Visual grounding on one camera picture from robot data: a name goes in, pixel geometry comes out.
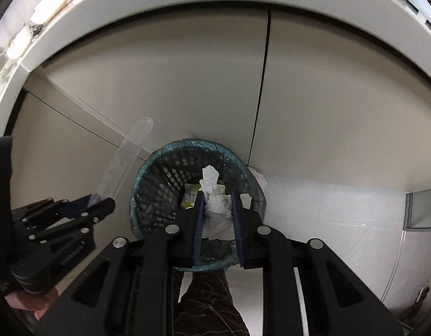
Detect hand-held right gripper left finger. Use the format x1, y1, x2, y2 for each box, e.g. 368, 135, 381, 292
35, 191, 205, 336

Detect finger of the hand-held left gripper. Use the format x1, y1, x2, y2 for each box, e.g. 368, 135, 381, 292
11, 196, 94, 225
28, 198, 116, 243

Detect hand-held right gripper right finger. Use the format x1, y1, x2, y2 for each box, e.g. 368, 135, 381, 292
231, 192, 405, 336

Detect white tissue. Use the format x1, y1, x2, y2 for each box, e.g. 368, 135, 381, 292
200, 164, 253, 240

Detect yellow snack packet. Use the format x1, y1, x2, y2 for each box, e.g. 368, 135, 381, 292
182, 183, 198, 209

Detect black mesh trash bin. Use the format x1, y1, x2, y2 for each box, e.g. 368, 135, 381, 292
129, 140, 267, 273

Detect clear inflated plastic tube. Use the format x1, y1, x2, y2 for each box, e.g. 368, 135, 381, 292
96, 116, 154, 202

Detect person's left hand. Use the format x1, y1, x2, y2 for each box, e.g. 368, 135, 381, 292
6, 286, 61, 321

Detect white plastic bag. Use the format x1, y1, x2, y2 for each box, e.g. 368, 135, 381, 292
249, 166, 268, 188

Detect person's patterned trouser leg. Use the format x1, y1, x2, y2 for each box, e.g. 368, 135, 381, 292
174, 269, 251, 336

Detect teal bin liner bag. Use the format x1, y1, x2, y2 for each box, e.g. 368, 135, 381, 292
129, 140, 267, 273

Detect beige cabinet door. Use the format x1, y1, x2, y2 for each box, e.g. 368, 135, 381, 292
11, 3, 270, 197
249, 10, 431, 193

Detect white bowl with chopsticks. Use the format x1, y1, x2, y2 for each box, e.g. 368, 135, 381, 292
6, 25, 36, 60

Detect grey glass panel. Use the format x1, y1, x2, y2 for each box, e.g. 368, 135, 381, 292
406, 189, 431, 232

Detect clear hose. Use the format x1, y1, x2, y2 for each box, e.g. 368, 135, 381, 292
381, 230, 408, 302

